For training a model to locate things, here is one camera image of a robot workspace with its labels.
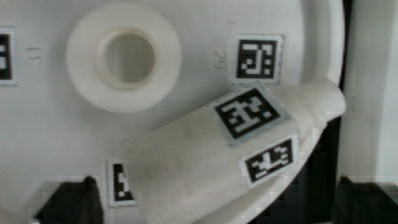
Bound white cylindrical table leg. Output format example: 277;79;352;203
126;78;347;224

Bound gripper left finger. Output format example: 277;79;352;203
34;176;105;224

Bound white round table top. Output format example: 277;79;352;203
0;0;343;224

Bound white right fence block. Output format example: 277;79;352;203
340;0;398;185

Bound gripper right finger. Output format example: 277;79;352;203
333;176;398;224

